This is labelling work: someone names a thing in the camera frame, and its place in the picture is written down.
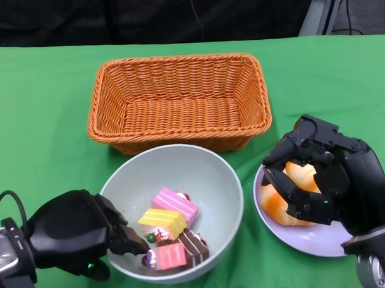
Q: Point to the orange wicker basket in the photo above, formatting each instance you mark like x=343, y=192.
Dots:
x=179, y=119

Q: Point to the pink layered cake slice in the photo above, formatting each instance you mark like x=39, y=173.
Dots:
x=174, y=203

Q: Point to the long orange-striped bread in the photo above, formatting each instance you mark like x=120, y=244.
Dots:
x=302, y=176

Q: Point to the black backdrop curtain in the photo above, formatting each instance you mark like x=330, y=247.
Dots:
x=80, y=18

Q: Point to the yellow layered cake slice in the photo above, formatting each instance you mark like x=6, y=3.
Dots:
x=160, y=219

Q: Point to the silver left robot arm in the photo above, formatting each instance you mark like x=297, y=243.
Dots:
x=9, y=248

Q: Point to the green tablecloth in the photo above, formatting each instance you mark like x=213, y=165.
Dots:
x=35, y=92

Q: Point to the round orange-striped bread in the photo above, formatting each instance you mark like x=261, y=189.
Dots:
x=275, y=204

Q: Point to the lavender plate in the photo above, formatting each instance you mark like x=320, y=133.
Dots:
x=309, y=241

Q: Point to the grey metal frame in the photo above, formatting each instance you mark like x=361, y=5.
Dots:
x=314, y=16

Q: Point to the salmon cake slice with berries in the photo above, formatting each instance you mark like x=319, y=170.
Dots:
x=169, y=257

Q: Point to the pale grey bowl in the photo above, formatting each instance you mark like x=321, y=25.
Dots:
x=168, y=170

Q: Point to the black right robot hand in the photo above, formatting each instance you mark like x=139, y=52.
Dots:
x=364, y=182

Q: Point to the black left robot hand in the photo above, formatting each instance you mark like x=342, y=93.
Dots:
x=66, y=230

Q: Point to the chocolate layered cake slice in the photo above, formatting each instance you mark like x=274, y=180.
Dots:
x=194, y=245

